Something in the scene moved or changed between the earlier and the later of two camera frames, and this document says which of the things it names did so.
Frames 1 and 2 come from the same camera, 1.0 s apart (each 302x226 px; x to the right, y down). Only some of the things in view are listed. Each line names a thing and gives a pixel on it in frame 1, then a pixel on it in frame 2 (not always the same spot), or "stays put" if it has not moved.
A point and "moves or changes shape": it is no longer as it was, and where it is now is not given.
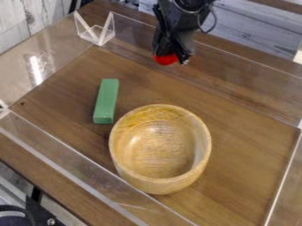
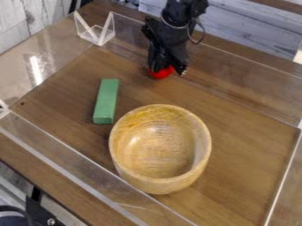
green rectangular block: [105, 101] stays put
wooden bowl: [159, 147] stays put
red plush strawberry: [165, 59] moves or changes shape
